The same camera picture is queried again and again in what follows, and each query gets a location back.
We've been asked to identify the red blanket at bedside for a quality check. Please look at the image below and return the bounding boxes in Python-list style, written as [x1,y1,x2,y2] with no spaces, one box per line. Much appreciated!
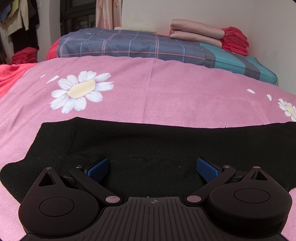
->
[0,47,37,97]

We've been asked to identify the red folded clothes on quilt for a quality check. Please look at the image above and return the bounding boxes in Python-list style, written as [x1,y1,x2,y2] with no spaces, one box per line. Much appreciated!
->
[221,27,249,56]

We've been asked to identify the red pillow beside quilt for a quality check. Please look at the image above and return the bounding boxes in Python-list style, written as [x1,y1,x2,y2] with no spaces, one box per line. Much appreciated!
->
[46,38,61,60]

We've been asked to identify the pink folded towels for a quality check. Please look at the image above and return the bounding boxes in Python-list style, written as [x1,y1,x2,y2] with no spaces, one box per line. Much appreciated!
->
[169,19,225,48]

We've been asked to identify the pink curtain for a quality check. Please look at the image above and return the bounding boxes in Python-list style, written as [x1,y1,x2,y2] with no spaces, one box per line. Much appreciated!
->
[95,0,122,30]

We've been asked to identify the black knit pants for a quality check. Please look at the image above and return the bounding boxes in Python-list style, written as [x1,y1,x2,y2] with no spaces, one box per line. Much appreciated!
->
[1,118,295,201]

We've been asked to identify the pink daisy bedsheet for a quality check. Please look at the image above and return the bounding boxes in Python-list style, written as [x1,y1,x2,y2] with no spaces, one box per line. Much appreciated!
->
[0,55,296,240]

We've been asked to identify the blue plaid folded quilt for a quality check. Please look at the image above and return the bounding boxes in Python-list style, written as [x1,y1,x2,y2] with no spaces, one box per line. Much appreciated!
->
[56,28,278,85]

